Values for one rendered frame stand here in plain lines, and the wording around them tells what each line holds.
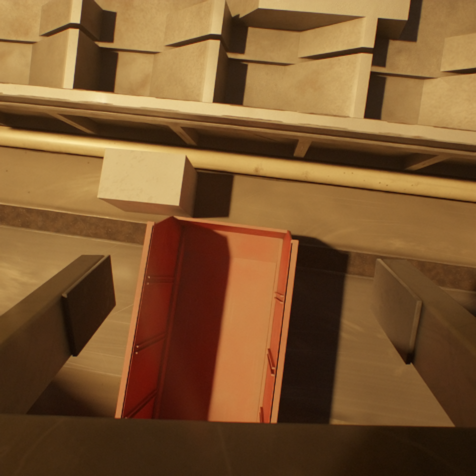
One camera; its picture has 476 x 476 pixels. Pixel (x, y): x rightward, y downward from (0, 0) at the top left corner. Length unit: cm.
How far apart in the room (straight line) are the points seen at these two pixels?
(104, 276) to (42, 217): 55
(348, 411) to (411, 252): 27
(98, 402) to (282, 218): 42
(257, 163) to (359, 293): 27
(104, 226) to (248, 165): 27
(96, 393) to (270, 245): 37
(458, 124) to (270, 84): 23
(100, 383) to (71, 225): 27
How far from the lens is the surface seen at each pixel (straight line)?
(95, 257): 17
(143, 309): 46
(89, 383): 66
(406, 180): 60
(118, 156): 54
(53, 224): 69
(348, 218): 60
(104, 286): 16
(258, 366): 58
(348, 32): 47
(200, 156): 58
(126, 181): 53
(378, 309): 17
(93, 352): 64
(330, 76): 46
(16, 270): 71
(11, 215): 74
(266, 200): 58
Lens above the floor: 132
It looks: 82 degrees down
